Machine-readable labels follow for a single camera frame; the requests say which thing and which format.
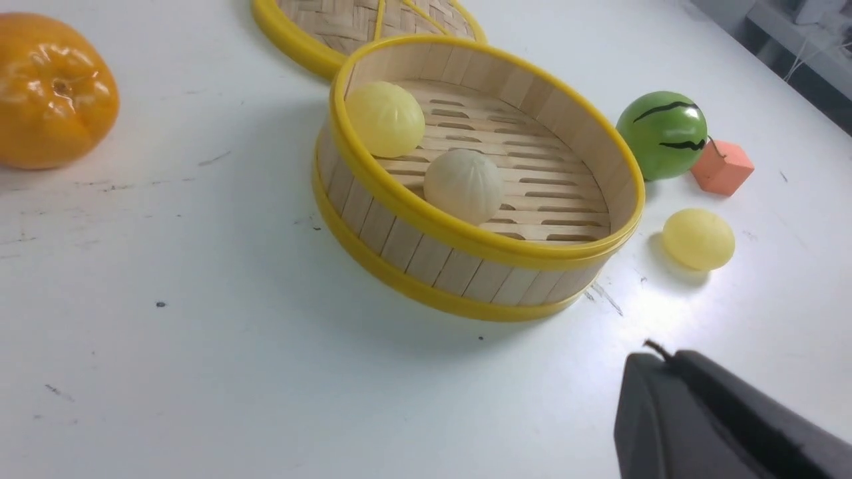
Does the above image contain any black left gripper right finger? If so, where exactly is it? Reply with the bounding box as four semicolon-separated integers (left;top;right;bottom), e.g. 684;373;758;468
669;351;851;478

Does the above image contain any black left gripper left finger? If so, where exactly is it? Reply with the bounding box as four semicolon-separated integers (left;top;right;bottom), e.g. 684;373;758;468
614;339;766;478

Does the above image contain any white toy bun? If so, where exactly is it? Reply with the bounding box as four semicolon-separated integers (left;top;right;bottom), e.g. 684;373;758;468
423;149;505;226

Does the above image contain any pale yellow toy bun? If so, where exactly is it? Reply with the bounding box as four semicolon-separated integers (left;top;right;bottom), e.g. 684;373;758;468
345;81;425;158

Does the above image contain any bamboo steamer tray yellow rim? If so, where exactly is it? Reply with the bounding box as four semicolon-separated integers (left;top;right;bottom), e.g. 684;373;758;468
312;35;646;322

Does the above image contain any woven bamboo steamer lid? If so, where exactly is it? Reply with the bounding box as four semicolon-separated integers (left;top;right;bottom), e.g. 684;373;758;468
252;1;487;80

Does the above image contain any orange foam cube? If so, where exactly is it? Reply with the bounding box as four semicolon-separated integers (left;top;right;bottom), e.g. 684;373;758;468
690;139;755;197

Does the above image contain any green toy watermelon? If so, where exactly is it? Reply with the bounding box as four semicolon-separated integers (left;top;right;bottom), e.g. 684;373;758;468
616;90;709;182

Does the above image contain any orange toy tangerine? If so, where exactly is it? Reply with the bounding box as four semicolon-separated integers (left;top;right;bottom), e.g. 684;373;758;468
1;12;120;170

